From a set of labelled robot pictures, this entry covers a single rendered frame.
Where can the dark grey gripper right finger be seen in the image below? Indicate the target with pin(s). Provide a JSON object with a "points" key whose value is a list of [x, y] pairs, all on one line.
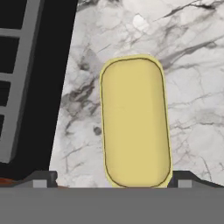
{"points": [[186, 179]]}

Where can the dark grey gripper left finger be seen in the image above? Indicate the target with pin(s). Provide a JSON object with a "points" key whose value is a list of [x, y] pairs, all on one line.
{"points": [[43, 178]]}

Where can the yellow rounded oblong block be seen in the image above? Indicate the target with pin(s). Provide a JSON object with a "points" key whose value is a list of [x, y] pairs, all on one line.
{"points": [[134, 122]]}

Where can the black hob with grey grates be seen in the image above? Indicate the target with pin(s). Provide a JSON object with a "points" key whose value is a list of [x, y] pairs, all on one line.
{"points": [[35, 87]]}

